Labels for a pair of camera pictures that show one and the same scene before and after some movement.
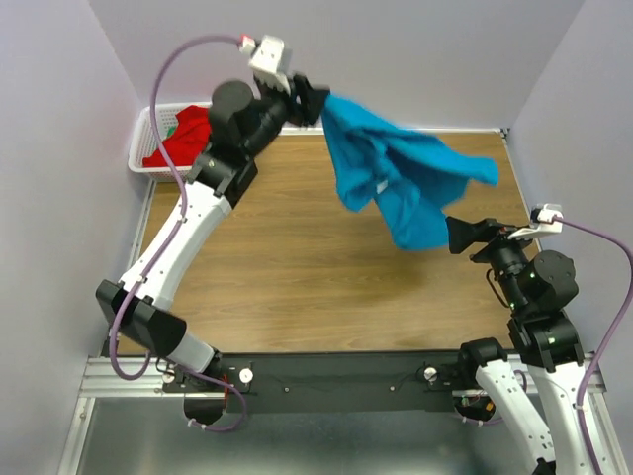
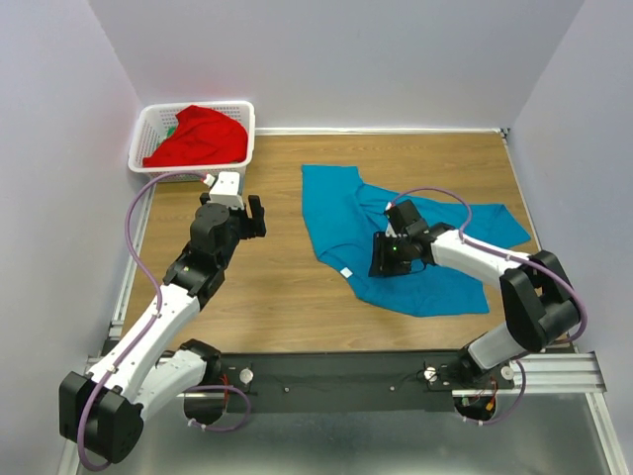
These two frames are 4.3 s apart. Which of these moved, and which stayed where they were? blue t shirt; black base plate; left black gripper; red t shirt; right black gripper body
Moved: blue t shirt; right black gripper body; left black gripper
Stayed: red t shirt; black base plate
